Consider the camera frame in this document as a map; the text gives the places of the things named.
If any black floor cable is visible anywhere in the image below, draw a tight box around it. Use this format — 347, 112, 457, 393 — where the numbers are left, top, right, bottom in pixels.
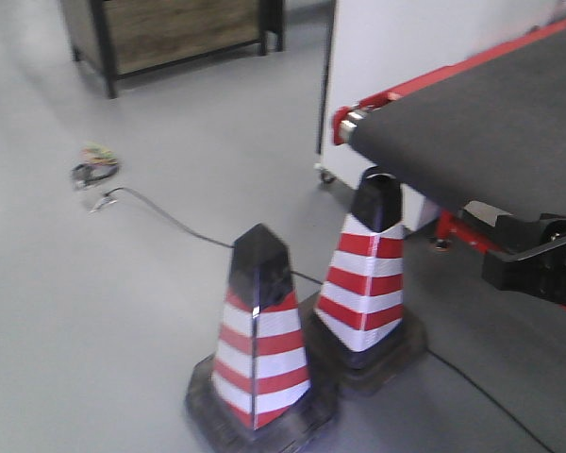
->
89, 186, 558, 453

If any wooden black frame cabinet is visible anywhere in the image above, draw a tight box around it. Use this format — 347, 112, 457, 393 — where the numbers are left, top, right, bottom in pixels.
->
59, 0, 285, 99

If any red white traffic cone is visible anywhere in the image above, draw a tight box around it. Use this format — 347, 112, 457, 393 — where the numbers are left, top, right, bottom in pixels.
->
186, 224, 338, 452

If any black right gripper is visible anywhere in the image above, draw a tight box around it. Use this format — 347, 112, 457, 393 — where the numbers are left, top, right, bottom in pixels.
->
482, 213, 566, 307

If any coiled wire bundle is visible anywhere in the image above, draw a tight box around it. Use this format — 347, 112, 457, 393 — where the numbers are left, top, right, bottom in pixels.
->
70, 141, 123, 190

